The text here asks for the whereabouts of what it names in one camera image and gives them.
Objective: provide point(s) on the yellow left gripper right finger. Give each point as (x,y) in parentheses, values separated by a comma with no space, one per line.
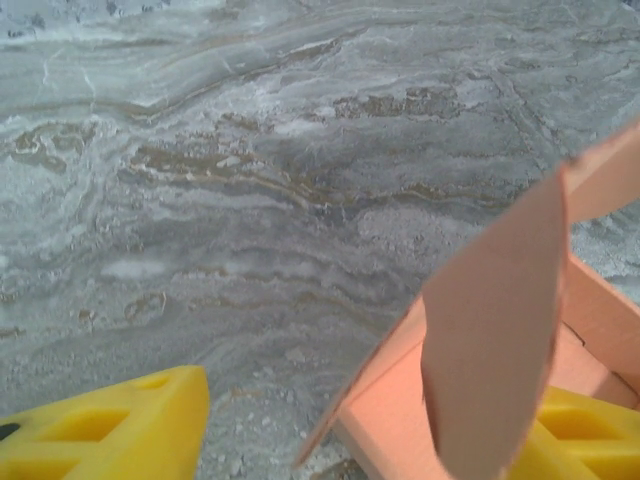
(585,445)

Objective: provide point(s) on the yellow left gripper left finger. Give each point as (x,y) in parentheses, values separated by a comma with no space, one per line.
(100,435)

